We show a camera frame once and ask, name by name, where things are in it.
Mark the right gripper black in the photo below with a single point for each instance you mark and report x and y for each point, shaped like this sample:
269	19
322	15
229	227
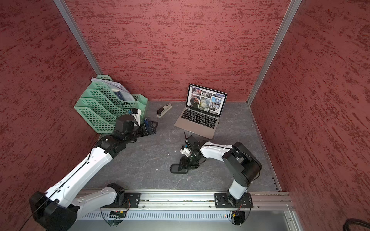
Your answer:
184	161

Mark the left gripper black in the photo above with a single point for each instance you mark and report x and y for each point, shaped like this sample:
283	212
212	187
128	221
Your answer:
153	130

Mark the black wireless mouse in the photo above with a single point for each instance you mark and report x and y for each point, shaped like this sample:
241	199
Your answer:
178	169

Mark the silver laptop computer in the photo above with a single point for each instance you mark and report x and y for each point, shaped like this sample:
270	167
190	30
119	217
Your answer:
202	112

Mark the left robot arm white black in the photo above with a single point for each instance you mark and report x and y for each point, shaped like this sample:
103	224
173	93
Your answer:
58	208

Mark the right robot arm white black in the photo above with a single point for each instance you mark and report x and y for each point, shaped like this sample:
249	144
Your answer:
241	163

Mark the black beige stapler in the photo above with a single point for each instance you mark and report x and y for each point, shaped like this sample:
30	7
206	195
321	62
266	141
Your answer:
163	110

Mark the papers in organizer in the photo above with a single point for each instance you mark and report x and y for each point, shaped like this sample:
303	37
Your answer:
118	89

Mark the green plastic file organizer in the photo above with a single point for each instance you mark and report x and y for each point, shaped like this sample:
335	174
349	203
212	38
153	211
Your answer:
100	107

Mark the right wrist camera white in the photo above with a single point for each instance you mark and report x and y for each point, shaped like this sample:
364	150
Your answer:
185	150

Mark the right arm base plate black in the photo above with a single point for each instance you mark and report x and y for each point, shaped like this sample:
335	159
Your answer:
226	200

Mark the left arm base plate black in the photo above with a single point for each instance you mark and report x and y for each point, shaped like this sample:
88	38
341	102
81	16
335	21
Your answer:
131	200

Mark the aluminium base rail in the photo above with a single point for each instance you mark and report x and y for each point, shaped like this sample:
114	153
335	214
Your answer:
178	200

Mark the left aluminium corner post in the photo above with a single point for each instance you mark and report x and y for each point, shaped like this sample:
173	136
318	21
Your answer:
71	23

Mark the aluminium corner post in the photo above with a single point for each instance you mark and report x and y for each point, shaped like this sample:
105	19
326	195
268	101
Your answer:
71	23
282	30

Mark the right aluminium corner post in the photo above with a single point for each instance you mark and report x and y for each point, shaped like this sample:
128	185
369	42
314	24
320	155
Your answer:
282	30

